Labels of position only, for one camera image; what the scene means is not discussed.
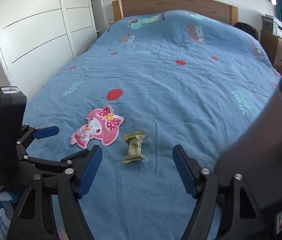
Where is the white wardrobe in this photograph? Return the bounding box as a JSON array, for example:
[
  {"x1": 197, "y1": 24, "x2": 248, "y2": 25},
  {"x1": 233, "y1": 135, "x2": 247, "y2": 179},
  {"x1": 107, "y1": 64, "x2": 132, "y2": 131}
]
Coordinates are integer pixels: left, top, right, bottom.
[{"x1": 0, "y1": 0, "x2": 97, "y2": 97}]

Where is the wooden drawer cabinet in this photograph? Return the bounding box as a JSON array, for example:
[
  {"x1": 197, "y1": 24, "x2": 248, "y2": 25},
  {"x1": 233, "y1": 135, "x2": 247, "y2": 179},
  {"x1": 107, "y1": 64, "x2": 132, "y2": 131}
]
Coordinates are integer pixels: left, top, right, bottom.
[{"x1": 260, "y1": 30, "x2": 282, "y2": 74}]

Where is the pink cartoon snack packet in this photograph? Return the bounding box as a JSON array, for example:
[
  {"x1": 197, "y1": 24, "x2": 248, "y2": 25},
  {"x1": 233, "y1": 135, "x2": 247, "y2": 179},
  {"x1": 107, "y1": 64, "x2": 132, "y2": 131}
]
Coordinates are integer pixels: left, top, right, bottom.
[{"x1": 69, "y1": 103, "x2": 124, "y2": 149}]

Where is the olive green candy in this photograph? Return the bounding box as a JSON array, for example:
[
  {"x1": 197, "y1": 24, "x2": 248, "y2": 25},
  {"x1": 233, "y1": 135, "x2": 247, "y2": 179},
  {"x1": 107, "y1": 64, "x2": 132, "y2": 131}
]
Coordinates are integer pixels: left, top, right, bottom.
[{"x1": 123, "y1": 131, "x2": 147, "y2": 164}]

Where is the grey printer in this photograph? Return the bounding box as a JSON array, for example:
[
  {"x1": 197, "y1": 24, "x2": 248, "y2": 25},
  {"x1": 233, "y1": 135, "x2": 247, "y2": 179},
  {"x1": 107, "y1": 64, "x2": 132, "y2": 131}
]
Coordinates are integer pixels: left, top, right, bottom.
[{"x1": 262, "y1": 14, "x2": 282, "y2": 39}]

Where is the black backpack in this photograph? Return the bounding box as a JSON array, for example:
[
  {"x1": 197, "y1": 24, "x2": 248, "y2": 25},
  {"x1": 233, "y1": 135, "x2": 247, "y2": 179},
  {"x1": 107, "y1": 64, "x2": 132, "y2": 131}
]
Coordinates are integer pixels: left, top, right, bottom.
[{"x1": 234, "y1": 22, "x2": 259, "y2": 40}]

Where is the wooden headboard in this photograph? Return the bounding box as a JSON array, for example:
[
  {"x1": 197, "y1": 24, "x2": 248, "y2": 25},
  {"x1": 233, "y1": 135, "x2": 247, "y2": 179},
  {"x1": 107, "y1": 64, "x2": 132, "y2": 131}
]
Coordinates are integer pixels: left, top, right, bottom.
[{"x1": 112, "y1": 0, "x2": 239, "y2": 25}]

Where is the blue patterned bed sheet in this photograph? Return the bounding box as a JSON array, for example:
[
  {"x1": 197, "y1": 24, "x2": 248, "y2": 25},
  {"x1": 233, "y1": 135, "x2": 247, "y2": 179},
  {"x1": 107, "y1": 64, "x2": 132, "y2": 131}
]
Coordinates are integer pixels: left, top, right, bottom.
[{"x1": 24, "y1": 10, "x2": 281, "y2": 239}]

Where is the black and bronze kettle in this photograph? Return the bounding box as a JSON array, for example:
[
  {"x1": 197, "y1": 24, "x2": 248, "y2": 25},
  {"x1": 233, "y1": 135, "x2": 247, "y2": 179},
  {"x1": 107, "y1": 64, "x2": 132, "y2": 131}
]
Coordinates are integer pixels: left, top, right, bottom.
[{"x1": 215, "y1": 78, "x2": 282, "y2": 213}]

